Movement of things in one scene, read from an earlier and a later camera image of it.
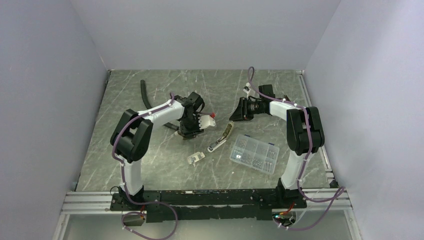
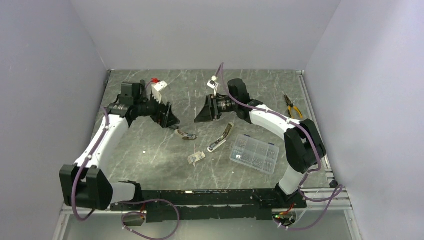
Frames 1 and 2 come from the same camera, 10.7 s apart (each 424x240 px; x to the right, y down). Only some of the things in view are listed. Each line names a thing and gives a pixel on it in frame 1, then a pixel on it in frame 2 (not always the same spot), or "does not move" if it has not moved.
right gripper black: x=241 y=112 to x=206 y=114
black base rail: x=250 y=204 does not move
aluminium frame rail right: x=332 y=179 does not move
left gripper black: x=188 y=133 to x=167 y=119
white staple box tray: x=195 y=157 does not move
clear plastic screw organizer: x=255 y=153 does not move
